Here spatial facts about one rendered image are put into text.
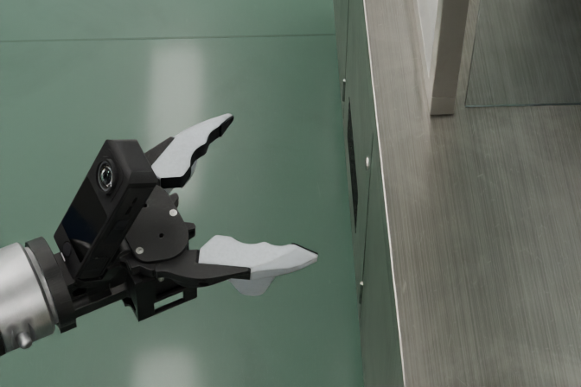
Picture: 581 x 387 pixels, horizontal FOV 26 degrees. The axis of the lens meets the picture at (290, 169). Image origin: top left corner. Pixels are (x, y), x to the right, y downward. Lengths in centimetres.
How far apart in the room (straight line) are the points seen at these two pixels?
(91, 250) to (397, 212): 57
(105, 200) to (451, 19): 62
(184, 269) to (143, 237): 4
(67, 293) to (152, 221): 9
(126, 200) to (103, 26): 213
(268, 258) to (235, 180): 169
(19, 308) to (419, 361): 50
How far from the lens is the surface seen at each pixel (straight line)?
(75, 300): 99
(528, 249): 141
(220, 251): 96
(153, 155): 101
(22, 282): 94
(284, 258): 96
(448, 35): 144
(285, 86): 284
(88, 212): 93
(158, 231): 96
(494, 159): 149
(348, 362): 237
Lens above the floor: 199
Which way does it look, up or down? 48 degrees down
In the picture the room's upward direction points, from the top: straight up
